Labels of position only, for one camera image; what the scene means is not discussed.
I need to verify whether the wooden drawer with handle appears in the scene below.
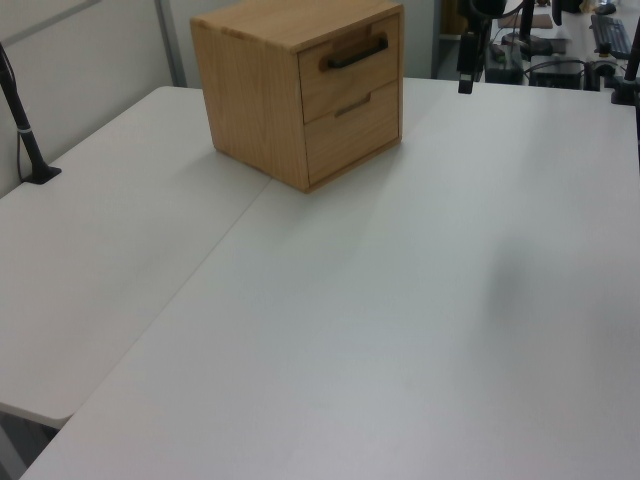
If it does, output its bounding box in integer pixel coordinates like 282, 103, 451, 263
297, 13, 402, 125

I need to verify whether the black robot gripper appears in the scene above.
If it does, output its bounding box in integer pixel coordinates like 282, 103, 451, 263
458, 0, 509, 96

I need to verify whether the black monitor stand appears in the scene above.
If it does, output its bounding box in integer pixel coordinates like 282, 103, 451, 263
499, 0, 555, 59

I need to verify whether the grey metal partition post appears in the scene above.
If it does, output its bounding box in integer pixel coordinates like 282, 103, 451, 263
153, 0, 190, 89

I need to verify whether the black box with green part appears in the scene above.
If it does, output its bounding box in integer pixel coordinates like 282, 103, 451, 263
485, 48, 524, 85

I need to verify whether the wooden drawer without handle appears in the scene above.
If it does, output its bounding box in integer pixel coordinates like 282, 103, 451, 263
302, 79, 404, 183

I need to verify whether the black computer keyboard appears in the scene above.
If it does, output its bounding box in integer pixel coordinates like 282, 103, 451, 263
590, 13, 633, 57

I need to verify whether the wooden drawer cabinet body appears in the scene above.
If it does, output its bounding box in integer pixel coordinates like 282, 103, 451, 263
189, 0, 405, 195

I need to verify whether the black camera pole with base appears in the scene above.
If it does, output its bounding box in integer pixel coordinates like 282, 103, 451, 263
0, 42, 63, 185

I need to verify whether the black metal drawer handle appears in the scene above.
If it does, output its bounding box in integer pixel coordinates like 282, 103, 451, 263
318, 31, 391, 72

